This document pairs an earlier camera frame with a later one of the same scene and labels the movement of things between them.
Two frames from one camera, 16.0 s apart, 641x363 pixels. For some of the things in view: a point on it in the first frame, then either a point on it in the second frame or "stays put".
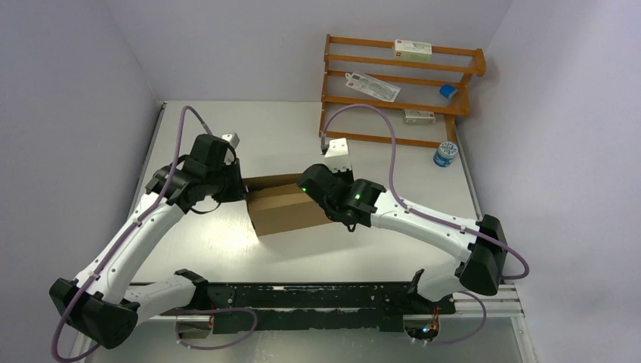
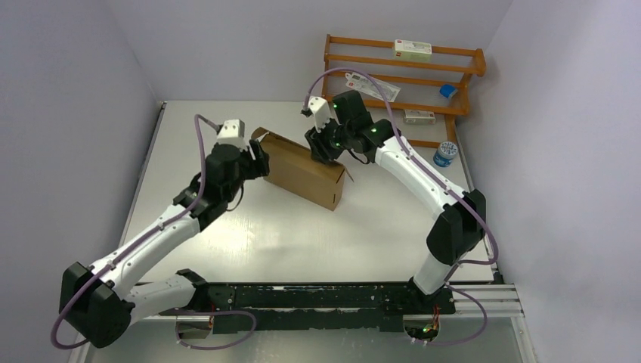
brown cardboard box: x=277 y=204 → x=292 y=166
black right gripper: x=346 y=175 → x=319 y=150
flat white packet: x=379 y=89 stays put
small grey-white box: x=419 y=117 stays put
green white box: x=412 y=50 stays put
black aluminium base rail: x=363 y=306 stays put
